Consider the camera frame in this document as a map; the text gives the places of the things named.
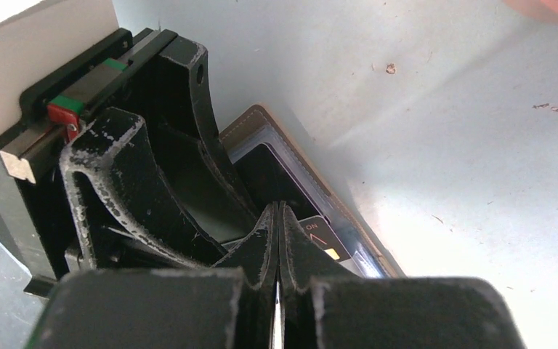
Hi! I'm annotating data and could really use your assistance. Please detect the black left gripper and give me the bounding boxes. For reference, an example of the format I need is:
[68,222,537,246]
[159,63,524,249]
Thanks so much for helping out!
[0,28,227,297]

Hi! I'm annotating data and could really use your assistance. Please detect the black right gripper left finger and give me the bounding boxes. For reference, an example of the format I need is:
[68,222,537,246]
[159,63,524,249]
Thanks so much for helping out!
[26,203,279,348]

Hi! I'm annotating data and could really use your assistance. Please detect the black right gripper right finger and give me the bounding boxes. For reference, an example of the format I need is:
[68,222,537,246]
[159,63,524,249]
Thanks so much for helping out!
[278,203,525,348]

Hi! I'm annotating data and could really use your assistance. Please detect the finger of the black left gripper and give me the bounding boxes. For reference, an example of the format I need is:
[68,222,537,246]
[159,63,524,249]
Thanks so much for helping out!
[129,32,259,243]

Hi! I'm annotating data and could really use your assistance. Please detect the taupe leather card holder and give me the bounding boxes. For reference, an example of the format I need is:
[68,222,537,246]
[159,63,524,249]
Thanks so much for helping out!
[219,105,405,278]

